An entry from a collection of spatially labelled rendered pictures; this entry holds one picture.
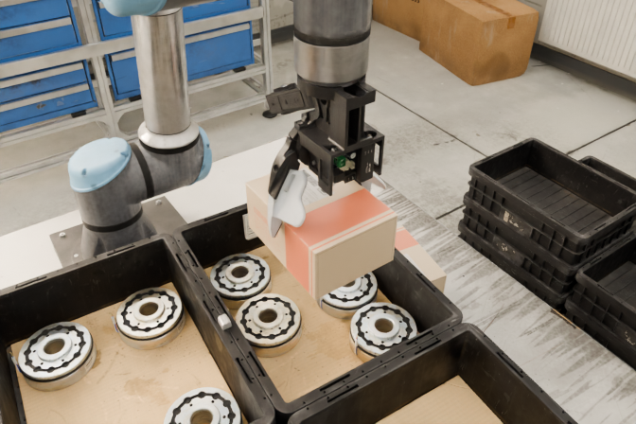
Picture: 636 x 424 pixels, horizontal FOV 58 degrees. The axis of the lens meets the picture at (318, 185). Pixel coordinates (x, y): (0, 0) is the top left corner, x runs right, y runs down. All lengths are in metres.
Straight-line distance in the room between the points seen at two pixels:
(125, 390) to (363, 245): 0.43
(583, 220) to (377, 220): 1.21
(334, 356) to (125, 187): 0.50
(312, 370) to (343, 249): 0.29
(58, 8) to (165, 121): 1.54
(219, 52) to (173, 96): 1.82
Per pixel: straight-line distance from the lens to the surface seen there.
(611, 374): 1.17
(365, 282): 0.97
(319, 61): 0.55
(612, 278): 1.85
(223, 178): 1.49
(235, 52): 2.92
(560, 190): 1.93
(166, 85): 1.05
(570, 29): 3.76
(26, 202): 2.83
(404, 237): 1.19
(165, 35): 1.01
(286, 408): 0.74
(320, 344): 0.92
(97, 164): 1.11
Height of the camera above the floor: 1.56
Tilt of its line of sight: 37 degrees down
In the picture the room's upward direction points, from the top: straight up
